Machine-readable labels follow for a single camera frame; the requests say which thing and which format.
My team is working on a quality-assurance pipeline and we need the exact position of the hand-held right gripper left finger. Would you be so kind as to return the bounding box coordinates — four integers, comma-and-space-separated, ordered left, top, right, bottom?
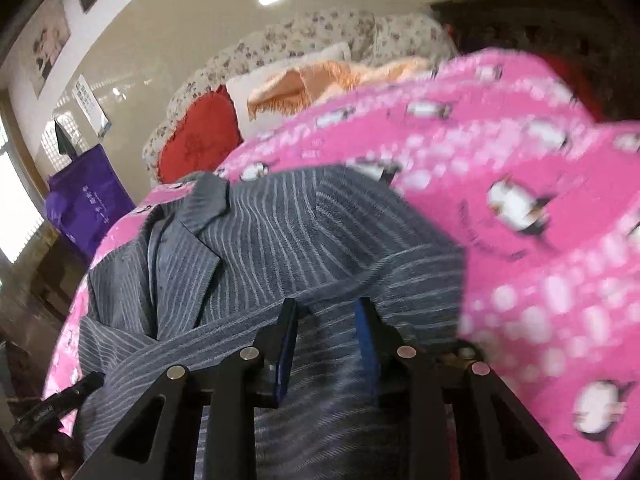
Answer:
74, 297, 301, 480

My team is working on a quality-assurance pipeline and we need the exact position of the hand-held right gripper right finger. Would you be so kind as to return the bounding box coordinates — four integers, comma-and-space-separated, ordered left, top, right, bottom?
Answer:
352, 296, 573, 480

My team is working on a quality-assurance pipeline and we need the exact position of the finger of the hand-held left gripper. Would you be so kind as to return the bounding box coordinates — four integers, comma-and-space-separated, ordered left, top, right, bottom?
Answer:
47, 372, 107, 411

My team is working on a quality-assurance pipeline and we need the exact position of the grey striped coat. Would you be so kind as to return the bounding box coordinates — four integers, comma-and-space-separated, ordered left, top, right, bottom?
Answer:
75, 165, 469, 480

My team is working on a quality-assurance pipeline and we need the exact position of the person's left hand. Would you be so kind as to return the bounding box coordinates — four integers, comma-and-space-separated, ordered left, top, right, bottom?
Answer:
27, 432, 87, 480

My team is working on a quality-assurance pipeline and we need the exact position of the brown wooden side cabinet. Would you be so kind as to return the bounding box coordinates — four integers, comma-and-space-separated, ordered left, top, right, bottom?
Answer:
0, 240, 96, 356

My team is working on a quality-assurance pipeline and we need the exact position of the purple fabric bag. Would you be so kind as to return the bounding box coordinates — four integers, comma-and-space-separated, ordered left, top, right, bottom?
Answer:
45, 144, 136, 261

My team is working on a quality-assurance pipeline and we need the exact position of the window with lattice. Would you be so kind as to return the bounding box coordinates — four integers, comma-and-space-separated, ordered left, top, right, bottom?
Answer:
0, 125, 44, 266

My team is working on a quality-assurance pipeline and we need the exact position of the red pillow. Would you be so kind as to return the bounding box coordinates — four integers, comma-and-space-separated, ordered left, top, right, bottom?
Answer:
156, 91, 245, 184

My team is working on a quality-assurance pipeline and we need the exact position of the pink penguin printed blanket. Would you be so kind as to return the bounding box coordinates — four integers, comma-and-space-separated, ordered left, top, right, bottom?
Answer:
42, 47, 640, 480

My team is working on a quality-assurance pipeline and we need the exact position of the dark hanging cloth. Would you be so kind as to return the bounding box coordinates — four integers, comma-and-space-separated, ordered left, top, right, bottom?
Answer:
54, 119, 72, 157

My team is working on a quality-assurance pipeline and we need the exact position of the white pillow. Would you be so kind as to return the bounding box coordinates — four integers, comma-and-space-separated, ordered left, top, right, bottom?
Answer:
225, 42, 354, 137

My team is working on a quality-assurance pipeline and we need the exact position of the orange fringed cloth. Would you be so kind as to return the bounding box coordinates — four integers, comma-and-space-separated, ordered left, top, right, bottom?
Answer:
247, 57, 434, 119

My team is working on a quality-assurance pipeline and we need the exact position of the eye chart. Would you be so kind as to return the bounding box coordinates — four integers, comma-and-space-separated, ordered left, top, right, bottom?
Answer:
74, 75, 110, 139

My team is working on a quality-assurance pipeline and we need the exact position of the red cloth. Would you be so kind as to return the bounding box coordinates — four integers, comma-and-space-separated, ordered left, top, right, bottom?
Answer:
550, 55, 607, 122

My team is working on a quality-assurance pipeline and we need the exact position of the wall poster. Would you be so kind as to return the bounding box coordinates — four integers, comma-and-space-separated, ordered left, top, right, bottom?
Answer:
30, 2, 72, 97

